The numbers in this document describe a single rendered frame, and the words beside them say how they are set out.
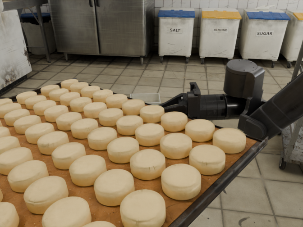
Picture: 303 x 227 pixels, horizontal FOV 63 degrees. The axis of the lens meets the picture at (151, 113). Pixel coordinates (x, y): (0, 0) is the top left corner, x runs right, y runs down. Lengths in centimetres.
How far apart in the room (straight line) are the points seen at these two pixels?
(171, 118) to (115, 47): 341
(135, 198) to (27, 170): 17
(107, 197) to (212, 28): 366
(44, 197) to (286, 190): 172
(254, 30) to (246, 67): 347
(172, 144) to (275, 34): 374
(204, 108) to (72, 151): 28
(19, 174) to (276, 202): 160
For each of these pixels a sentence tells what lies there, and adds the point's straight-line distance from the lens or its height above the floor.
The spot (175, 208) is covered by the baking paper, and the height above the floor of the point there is 99.
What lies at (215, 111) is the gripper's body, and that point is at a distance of 53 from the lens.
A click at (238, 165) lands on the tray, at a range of 36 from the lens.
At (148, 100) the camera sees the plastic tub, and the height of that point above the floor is 8.
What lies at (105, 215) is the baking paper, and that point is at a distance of 31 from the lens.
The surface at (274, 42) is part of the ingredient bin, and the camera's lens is 409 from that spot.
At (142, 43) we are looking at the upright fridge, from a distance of 371.
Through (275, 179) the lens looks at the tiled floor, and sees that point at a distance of 196.
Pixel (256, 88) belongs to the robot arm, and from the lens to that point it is 52.
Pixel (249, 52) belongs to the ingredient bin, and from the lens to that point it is 406.
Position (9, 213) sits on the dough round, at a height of 100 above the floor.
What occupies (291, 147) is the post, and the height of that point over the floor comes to 24.
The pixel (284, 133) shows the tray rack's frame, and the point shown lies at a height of 15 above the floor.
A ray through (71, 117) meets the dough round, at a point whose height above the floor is 98.
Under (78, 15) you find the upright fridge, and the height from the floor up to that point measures 72.
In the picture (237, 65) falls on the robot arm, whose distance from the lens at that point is 52.
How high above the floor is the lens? 123
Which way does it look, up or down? 29 degrees down
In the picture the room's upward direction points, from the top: straight up
